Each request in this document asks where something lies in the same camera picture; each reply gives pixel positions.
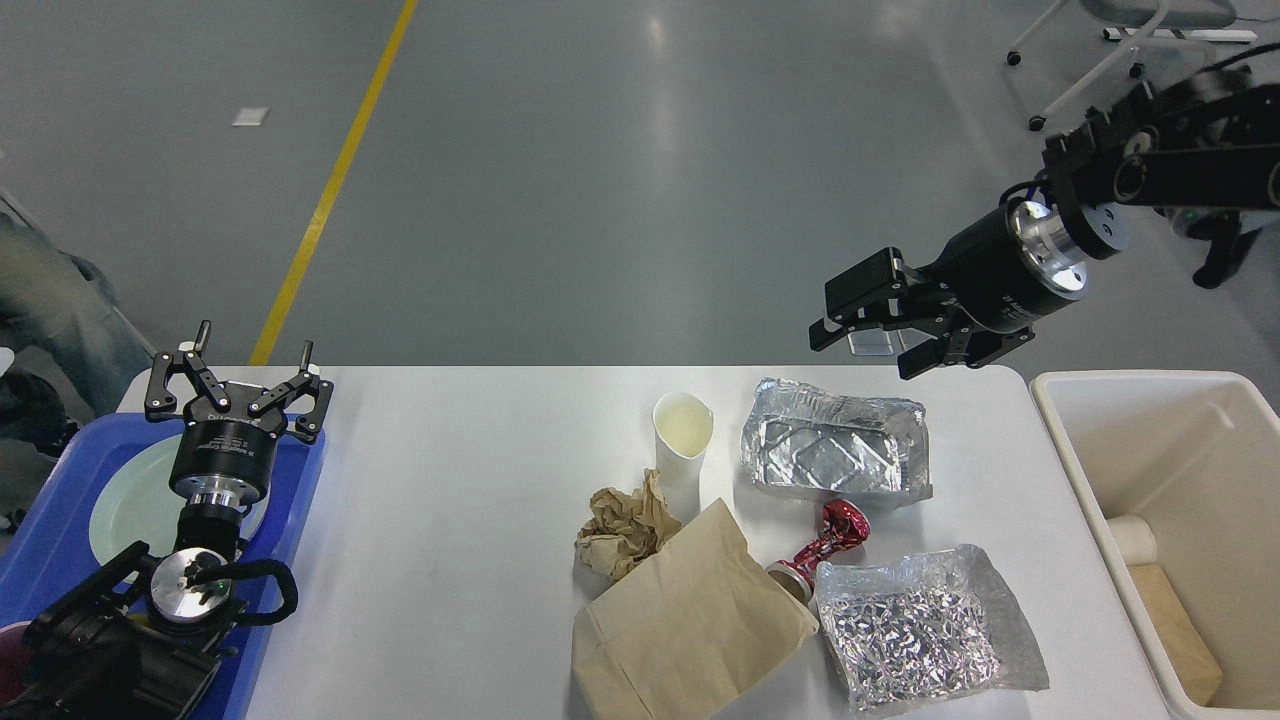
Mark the white office chair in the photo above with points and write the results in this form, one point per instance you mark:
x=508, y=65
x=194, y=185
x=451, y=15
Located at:
x=1164, y=39

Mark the blue plastic tray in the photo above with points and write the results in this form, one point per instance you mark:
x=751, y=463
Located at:
x=51, y=551

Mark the aluminium foil sheet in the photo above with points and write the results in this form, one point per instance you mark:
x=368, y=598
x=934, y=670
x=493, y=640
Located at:
x=925, y=629

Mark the white plastic bin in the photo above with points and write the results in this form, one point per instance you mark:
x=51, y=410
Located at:
x=1195, y=455

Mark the crushed red can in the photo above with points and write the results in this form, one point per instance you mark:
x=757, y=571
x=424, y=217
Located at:
x=843, y=527

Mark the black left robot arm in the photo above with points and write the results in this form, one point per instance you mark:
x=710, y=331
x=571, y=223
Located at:
x=144, y=636

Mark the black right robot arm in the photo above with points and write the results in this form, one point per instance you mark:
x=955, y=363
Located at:
x=1202, y=153

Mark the mint green plate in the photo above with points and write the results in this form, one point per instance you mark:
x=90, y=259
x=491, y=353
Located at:
x=137, y=504

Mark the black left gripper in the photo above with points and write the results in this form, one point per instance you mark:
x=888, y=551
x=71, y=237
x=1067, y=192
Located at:
x=222, y=455

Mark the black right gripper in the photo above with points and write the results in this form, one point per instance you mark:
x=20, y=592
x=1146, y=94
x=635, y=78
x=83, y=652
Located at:
x=1008, y=270

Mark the white paper cup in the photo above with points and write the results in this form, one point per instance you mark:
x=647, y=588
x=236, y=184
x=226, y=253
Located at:
x=683, y=426

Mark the pink mug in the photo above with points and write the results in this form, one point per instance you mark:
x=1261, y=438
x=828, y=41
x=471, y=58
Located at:
x=15, y=658

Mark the aluminium foil tray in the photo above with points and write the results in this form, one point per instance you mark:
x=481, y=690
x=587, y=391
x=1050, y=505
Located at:
x=801, y=441

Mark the white cup in bin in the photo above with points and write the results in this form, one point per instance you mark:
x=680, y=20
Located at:
x=1134, y=539

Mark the brown paper bag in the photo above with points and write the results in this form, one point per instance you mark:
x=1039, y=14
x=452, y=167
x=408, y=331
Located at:
x=689, y=631

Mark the white table foot bar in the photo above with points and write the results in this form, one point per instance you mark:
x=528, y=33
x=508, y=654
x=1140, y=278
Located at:
x=1215, y=36

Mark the brown paper ball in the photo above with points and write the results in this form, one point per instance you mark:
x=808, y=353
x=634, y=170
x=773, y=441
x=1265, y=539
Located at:
x=625, y=529

